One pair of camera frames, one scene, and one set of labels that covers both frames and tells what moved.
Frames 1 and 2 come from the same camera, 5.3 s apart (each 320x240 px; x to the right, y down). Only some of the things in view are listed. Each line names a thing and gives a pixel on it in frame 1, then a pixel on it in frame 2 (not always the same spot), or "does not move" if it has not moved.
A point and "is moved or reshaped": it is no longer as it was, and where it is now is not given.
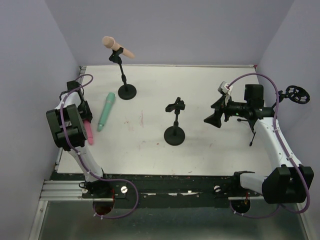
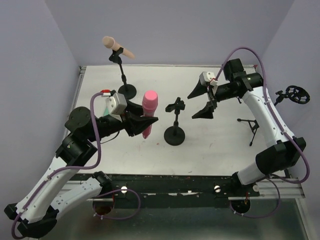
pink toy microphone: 88,128 is moved or reshaped
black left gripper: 86,116 → 127,122
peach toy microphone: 109,42 does not move
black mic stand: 127,91 does not move
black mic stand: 175,135 does not move
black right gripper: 223,110 → 212,96
